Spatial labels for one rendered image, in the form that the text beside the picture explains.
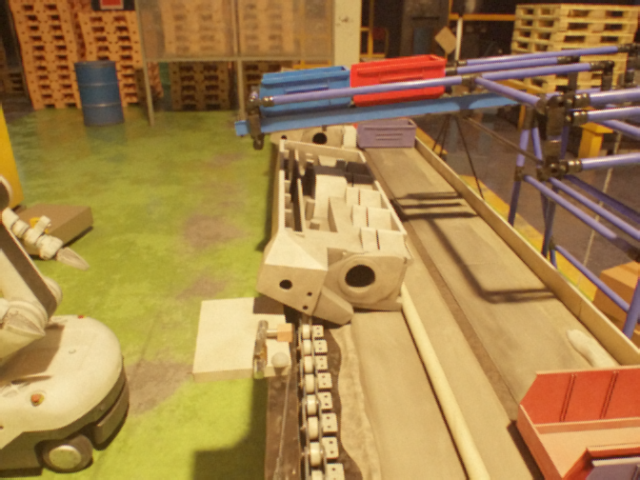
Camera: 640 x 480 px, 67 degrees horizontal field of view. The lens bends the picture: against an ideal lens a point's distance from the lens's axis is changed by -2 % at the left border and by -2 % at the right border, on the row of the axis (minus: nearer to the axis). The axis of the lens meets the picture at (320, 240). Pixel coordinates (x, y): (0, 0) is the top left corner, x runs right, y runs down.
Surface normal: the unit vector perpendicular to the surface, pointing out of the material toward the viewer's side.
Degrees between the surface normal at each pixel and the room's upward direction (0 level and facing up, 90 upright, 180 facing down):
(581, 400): 88
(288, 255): 38
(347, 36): 90
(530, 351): 0
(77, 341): 73
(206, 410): 0
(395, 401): 0
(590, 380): 88
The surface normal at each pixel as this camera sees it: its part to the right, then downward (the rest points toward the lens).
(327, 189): 0.17, -0.34
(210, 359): 0.00, -0.91
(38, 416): 0.11, 0.41
